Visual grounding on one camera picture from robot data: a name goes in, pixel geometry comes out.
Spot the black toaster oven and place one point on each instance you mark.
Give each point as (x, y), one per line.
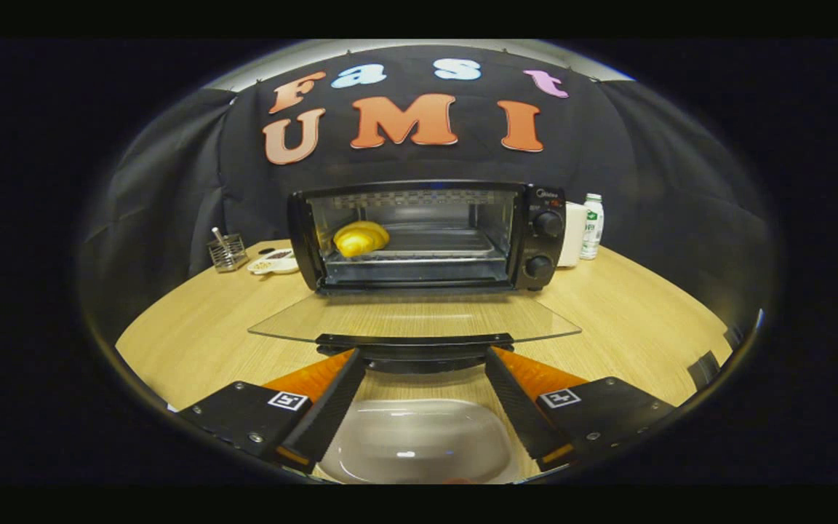
(535, 251)

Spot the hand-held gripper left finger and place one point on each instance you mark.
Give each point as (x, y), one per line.
(332, 415)

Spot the black backdrop cloth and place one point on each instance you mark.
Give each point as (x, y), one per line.
(644, 204)

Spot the white bottle green label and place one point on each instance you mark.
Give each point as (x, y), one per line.
(592, 229)

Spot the yellow croissant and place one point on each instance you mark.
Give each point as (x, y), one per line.
(361, 239)

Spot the white bread toaster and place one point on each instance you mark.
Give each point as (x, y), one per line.
(573, 233)

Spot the white divided snack dish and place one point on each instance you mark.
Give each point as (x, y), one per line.
(277, 263)

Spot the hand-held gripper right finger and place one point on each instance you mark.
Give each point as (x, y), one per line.
(521, 411)

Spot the white plate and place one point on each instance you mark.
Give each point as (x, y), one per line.
(419, 437)

